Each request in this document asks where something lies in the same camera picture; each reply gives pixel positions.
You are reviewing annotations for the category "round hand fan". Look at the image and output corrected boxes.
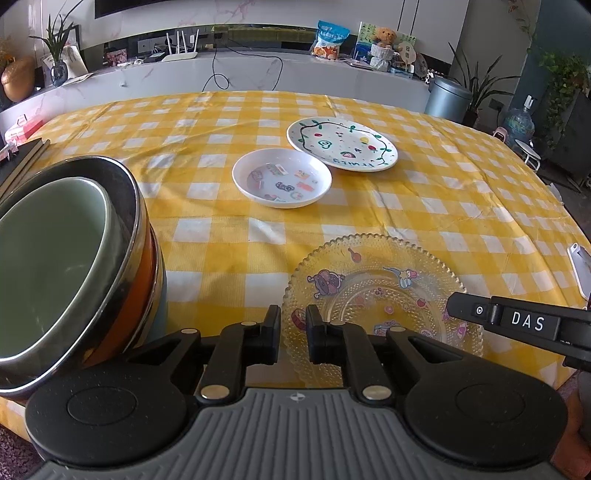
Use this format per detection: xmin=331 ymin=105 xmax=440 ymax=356
xmin=397 ymin=39 xmax=419 ymax=65

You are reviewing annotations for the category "blue water bottle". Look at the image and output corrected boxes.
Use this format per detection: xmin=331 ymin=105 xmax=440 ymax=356
xmin=502 ymin=95 xmax=536 ymax=139

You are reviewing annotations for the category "black cable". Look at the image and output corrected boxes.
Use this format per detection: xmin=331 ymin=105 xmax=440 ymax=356
xmin=202 ymin=39 xmax=283 ymax=93

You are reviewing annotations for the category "pink box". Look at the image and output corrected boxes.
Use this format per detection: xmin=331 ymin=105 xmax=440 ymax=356
xmin=4 ymin=117 xmax=47 ymax=141

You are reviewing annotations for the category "green ceramic bowl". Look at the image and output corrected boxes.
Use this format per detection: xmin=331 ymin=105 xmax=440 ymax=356
xmin=0 ymin=176 xmax=132 ymax=361

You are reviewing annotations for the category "hanging vine plant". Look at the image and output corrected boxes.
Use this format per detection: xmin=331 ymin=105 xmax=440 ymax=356
xmin=503 ymin=0 xmax=591 ymax=148

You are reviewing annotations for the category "dark grey cabinet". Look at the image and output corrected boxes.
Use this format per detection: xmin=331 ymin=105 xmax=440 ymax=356
xmin=549 ymin=88 xmax=591 ymax=185

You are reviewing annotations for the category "gold vase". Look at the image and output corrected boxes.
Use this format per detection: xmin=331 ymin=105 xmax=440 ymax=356
xmin=1 ymin=58 xmax=37 ymax=102

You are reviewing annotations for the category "black television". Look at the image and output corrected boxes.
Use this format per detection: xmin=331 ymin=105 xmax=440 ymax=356
xmin=95 ymin=0 xmax=167 ymax=19

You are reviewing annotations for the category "blue steel bowl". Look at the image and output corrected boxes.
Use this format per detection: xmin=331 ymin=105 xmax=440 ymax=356
xmin=83 ymin=228 xmax=168 ymax=370

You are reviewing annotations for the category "yellow checked tablecloth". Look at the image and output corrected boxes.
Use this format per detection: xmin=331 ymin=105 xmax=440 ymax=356
xmin=0 ymin=90 xmax=591 ymax=439

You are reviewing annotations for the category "smartphone with white case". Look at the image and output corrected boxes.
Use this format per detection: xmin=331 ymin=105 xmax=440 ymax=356
xmin=567 ymin=243 xmax=591 ymax=308

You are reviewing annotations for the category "white round stool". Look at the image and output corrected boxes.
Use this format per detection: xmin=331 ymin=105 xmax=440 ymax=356
xmin=515 ymin=138 xmax=543 ymax=172

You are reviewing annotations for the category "framed white drawing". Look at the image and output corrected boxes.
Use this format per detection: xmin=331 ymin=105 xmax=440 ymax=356
xmin=60 ymin=44 xmax=84 ymax=77

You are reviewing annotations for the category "grey trash bin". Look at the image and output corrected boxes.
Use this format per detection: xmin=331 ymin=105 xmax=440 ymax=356
xmin=424 ymin=76 xmax=472 ymax=123

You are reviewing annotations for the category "white fabric basket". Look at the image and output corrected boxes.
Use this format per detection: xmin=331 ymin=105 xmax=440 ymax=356
xmin=369 ymin=44 xmax=394 ymax=72

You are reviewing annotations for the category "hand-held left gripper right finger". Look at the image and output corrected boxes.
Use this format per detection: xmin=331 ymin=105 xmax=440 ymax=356
xmin=305 ymin=305 xmax=467 ymax=401

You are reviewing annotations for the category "white marble cabinet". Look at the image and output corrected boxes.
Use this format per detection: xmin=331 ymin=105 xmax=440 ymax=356
xmin=0 ymin=51 xmax=432 ymax=134

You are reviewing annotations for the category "green leafy plant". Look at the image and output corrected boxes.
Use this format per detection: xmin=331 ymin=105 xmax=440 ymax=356
xmin=28 ymin=0 xmax=84 ymax=65

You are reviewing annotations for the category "small white plastic plate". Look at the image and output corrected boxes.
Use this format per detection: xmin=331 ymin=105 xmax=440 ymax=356
xmin=232 ymin=148 xmax=332 ymax=209

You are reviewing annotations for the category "green painting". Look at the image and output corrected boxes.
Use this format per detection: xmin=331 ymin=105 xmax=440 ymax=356
xmin=355 ymin=21 xmax=416 ymax=65

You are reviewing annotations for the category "orange steel bowl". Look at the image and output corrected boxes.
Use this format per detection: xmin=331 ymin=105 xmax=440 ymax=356
xmin=0 ymin=155 xmax=158 ymax=393

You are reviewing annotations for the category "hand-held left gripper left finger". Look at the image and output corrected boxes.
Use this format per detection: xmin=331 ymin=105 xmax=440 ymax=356
xmin=127 ymin=305 xmax=282 ymax=401

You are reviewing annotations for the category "clear glass plate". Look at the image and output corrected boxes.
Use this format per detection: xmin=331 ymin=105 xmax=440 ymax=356
xmin=281 ymin=234 xmax=485 ymax=388

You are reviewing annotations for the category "black notebook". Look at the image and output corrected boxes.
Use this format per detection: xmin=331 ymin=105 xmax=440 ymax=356
xmin=0 ymin=138 xmax=51 ymax=199

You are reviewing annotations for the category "potted long-leaf plant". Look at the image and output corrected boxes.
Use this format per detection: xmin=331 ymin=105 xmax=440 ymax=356
xmin=448 ymin=44 xmax=522 ymax=127

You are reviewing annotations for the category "blue snack bag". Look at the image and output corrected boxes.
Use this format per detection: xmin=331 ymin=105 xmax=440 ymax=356
xmin=312 ymin=21 xmax=351 ymax=60

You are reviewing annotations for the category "white painted plate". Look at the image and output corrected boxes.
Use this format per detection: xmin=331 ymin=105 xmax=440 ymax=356
xmin=286 ymin=117 xmax=399 ymax=173

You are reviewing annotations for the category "white router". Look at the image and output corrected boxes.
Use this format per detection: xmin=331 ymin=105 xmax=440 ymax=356
xmin=161 ymin=28 xmax=200 ymax=62

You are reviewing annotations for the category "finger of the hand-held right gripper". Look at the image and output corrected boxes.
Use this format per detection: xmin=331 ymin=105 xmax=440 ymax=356
xmin=447 ymin=292 xmax=497 ymax=326

